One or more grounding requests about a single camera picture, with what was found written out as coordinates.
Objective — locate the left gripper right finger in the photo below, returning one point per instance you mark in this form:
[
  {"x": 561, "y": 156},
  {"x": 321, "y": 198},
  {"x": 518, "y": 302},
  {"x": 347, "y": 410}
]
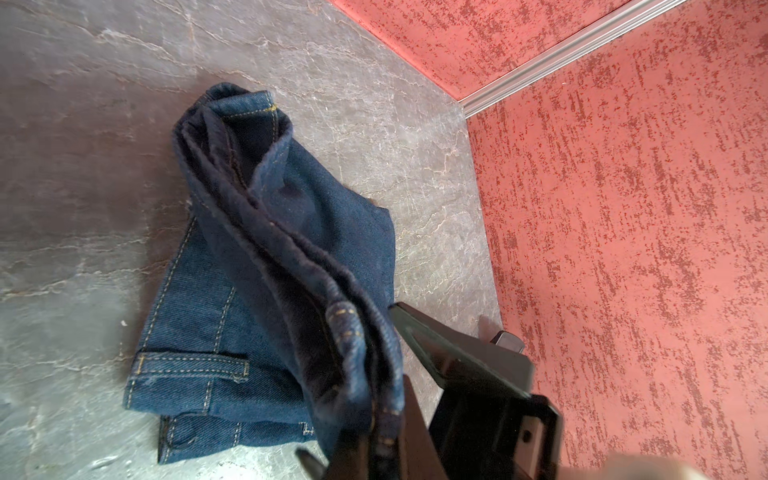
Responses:
[{"x": 418, "y": 458}]

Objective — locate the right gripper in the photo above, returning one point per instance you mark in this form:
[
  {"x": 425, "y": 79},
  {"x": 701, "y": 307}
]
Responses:
[{"x": 480, "y": 436}]

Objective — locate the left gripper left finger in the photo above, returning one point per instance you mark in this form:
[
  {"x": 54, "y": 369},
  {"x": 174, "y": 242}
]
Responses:
[{"x": 350, "y": 460}]

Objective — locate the blue denim skirt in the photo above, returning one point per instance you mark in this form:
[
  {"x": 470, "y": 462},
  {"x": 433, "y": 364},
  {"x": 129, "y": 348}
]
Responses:
[{"x": 271, "y": 325}]

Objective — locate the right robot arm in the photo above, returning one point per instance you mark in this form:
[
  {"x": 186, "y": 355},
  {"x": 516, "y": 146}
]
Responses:
[{"x": 622, "y": 466}]

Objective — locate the black calculator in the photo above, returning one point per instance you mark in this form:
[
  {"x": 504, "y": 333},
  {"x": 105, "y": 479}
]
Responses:
[{"x": 509, "y": 341}]

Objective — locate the right aluminium corner post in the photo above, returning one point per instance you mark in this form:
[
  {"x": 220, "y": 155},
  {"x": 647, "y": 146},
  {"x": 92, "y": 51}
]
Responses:
[{"x": 592, "y": 37}]

